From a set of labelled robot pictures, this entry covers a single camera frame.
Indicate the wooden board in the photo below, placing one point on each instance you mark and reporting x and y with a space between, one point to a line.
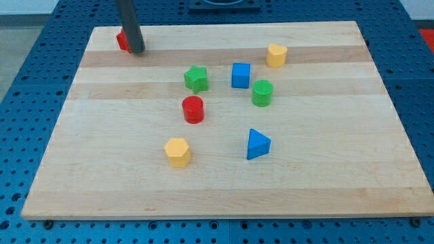
338 148

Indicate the red cylinder block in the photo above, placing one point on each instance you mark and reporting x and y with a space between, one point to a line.
193 109

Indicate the blue triangle block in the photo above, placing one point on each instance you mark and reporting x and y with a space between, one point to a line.
258 144

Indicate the green star block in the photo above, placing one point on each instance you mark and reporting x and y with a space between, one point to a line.
196 79

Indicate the yellow hexagon block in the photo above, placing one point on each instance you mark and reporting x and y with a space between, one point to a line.
178 152

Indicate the green cylinder block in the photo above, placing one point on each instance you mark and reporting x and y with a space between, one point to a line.
262 92

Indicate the blue cube block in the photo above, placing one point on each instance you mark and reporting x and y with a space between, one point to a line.
240 76

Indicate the yellow heart block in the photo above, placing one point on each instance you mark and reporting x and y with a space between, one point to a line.
276 55

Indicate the red star block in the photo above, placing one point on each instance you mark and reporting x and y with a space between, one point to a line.
122 41

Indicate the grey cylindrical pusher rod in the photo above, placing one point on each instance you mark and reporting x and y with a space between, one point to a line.
127 15

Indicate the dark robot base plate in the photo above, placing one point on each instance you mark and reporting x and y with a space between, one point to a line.
223 5

